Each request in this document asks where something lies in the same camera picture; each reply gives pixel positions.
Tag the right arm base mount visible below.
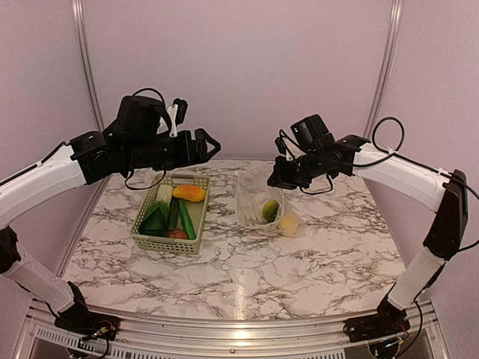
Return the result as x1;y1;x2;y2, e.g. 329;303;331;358
343;297;411;343

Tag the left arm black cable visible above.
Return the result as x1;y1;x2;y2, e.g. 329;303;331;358
123;88;169;191

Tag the brown orange round toy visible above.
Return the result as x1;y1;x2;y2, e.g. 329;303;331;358
166;229;189;239

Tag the green lime toy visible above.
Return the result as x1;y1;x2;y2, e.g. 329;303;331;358
261;199;280;223

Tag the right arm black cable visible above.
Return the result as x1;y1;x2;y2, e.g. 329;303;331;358
278;117;479;252

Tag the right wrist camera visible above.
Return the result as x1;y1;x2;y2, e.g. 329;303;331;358
290;114;335;151

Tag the orange yellow mango toy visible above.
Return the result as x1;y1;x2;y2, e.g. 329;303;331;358
173;185;207;203

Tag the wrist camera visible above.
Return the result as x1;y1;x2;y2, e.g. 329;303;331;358
115;95;188;139
290;114;335;151

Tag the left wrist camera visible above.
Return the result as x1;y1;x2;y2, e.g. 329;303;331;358
115;95;188;139

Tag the aluminium frame post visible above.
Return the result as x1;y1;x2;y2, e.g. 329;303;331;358
363;0;403;138
72;0;105;131

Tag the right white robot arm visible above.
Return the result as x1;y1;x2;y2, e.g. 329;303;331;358
267;135;469;335

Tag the bright green pepper toy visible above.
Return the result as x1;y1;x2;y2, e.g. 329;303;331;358
179;200;196;240

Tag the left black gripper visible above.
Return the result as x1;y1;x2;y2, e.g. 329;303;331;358
125;126;221;170

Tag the dark green cucumber toy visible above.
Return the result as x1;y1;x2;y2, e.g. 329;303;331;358
167;197;180;232

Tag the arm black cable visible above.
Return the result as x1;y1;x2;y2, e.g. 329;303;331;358
123;88;169;191
278;117;479;252

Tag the yellow lemon toy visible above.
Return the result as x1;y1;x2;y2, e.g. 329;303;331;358
278;214;301;238

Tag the front aluminium rail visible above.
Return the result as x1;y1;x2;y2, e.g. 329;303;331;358
10;304;450;359

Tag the left aluminium frame post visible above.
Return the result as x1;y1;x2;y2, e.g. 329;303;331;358
72;0;105;131

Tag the green bok choy toy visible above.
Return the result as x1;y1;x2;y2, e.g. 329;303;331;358
138;184;173;237

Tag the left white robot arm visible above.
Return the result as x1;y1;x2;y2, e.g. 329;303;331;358
1;129;221;333

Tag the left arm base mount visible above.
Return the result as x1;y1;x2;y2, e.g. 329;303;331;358
55;281;120;340

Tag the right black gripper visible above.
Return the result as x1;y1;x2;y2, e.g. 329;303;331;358
266;149;325;190

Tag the clear zip top bag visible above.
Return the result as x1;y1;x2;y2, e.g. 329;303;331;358
234;164;305;238

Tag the green perforated plastic basket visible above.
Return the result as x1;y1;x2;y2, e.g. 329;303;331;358
130;174;210;255

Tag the right aluminium frame post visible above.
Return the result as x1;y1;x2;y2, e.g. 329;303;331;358
363;0;403;138

